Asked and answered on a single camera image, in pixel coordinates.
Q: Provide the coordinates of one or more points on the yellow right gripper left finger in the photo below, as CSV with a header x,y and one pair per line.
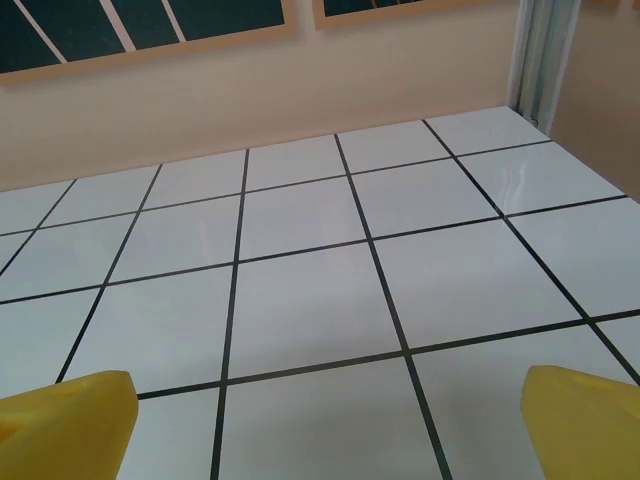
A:
x,y
65,430

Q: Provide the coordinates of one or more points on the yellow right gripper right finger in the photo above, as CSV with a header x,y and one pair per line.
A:
x,y
585,430

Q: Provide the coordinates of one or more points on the teal panel cream circle gold lines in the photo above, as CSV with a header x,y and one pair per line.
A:
x,y
350,5

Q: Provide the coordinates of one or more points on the aluminium corner post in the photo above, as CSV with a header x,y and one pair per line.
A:
x,y
540,60

